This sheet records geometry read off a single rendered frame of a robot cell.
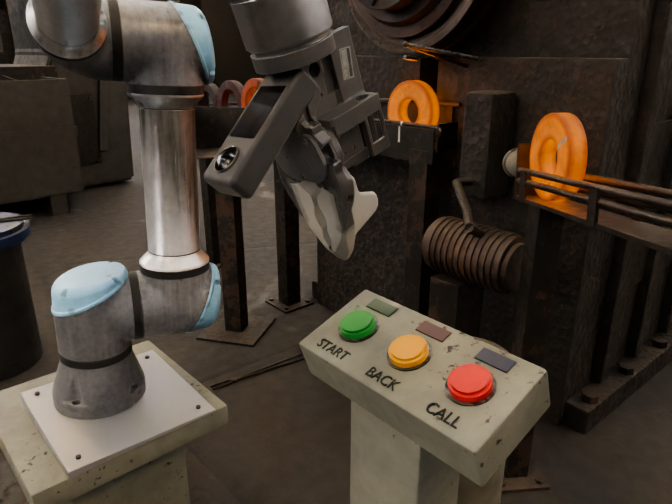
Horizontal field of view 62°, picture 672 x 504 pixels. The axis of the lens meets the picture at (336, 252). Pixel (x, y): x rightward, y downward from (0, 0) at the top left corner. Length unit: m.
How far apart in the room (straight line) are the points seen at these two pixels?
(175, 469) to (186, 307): 0.32
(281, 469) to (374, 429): 0.77
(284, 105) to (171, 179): 0.49
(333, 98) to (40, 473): 0.72
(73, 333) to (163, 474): 0.31
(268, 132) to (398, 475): 0.36
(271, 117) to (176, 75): 0.45
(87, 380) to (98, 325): 0.10
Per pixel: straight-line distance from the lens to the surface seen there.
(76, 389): 1.04
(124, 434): 1.00
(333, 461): 1.37
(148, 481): 1.12
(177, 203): 0.93
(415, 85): 1.48
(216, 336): 1.89
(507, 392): 0.53
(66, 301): 0.96
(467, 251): 1.20
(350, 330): 0.61
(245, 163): 0.44
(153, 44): 0.89
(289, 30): 0.46
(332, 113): 0.50
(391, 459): 0.61
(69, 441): 1.01
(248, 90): 2.08
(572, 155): 1.02
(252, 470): 1.36
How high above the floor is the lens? 0.89
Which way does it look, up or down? 20 degrees down
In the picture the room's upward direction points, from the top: straight up
